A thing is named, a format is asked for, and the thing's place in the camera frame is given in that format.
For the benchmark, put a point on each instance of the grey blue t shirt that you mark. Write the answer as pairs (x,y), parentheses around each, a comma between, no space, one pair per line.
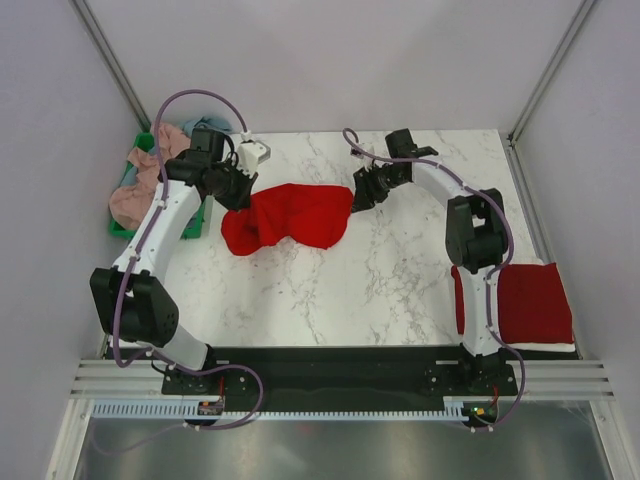
(143,166)

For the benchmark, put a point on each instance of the aluminium frame rail front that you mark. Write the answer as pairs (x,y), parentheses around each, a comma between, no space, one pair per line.
(537,380)

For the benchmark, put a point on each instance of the right aluminium corner post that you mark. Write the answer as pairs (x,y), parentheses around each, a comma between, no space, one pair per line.
(559,55)

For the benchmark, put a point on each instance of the white slotted cable duct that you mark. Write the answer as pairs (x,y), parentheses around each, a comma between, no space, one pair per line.
(197,410)

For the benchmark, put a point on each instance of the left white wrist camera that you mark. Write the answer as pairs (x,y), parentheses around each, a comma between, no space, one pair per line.
(251,153)

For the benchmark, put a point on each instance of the bright red t shirt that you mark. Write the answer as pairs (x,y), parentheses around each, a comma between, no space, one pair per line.
(312,215)

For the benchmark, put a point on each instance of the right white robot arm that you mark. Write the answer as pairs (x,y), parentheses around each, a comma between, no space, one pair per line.
(478,239)

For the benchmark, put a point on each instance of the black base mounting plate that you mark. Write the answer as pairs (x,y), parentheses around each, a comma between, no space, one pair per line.
(469,368)

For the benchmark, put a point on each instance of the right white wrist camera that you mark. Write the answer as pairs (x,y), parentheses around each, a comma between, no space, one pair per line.
(365,154)

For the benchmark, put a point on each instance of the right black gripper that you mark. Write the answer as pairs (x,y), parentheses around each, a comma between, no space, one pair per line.
(365,192)

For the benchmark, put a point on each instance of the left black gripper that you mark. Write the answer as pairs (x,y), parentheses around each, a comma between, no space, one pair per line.
(242,200)

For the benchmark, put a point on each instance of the aluminium corner post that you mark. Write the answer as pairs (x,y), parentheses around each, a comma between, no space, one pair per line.
(91,25)
(559,55)

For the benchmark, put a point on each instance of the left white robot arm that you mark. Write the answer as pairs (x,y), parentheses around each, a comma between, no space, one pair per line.
(131,301)

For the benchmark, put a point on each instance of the green plastic bin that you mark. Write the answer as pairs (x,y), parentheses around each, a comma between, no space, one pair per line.
(195,227)

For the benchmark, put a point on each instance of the left aluminium corner post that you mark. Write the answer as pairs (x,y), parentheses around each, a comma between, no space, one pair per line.
(91,25)

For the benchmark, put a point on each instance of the pink t shirt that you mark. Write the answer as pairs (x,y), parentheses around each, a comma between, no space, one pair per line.
(129,205)

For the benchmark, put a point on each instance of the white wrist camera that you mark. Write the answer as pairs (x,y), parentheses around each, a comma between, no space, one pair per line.
(365,154)
(251,153)

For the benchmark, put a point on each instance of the folded dark red t shirt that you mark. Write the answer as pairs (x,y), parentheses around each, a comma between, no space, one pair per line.
(521,305)

